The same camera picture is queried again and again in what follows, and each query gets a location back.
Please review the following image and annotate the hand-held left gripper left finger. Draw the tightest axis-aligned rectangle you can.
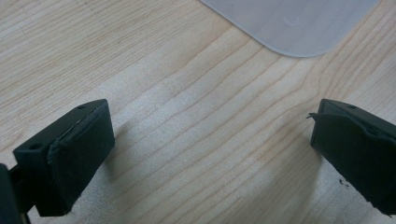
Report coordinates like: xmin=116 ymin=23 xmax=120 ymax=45
xmin=12 ymin=98 xmax=116 ymax=217

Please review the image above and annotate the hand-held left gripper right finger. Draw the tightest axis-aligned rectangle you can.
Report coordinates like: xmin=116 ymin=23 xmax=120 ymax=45
xmin=306 ymin=98 xmax=396 ymax=217

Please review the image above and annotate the clear plastic storage box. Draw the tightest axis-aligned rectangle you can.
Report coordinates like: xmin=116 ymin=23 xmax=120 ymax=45
xmin=199 ymin=0 xmax=381 ymax=58

